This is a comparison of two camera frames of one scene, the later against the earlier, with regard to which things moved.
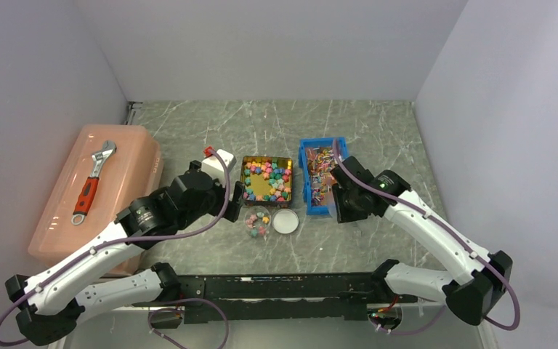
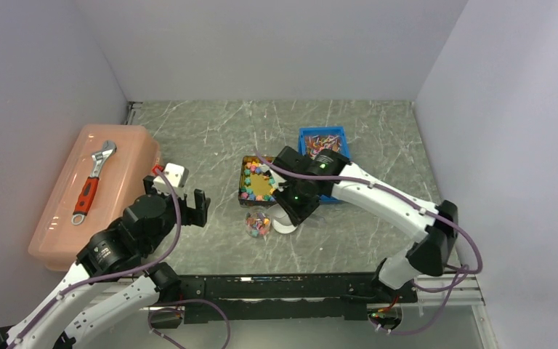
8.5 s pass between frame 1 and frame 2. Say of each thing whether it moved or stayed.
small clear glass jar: stayed
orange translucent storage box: stayed
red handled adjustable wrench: stayed
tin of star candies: stayed
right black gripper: moved
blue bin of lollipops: moved
